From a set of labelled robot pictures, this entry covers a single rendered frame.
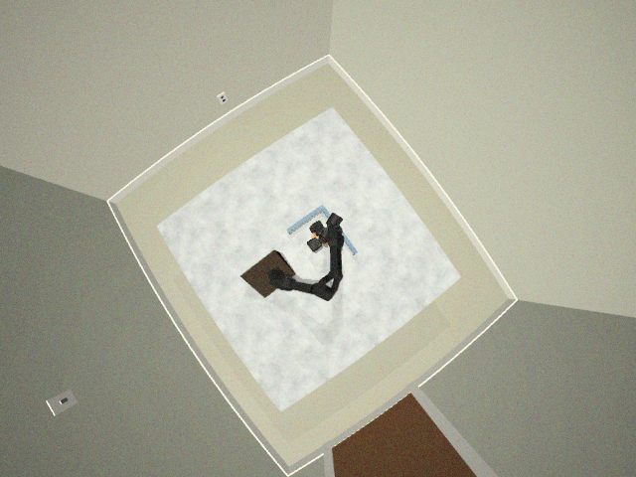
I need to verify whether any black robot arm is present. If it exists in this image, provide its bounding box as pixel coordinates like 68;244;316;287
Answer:
267;213;344;301

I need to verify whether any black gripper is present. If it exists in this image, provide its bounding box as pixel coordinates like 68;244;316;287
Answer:
307;226;343;252

